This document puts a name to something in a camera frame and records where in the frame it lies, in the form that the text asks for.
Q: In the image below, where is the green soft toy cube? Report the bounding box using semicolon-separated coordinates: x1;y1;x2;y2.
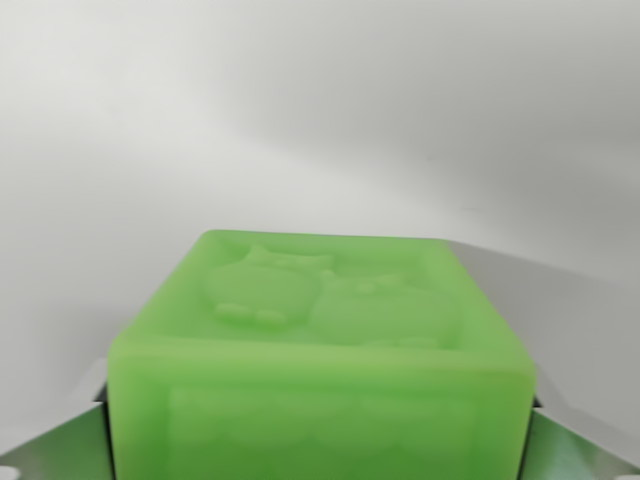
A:
106;228;537;480

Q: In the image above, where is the black-padded silver gripper left finger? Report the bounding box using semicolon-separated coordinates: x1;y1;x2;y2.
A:
0;383;115;480

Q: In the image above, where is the black-padded silver gripper right finger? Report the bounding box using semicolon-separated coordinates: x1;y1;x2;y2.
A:
523;392;640;480

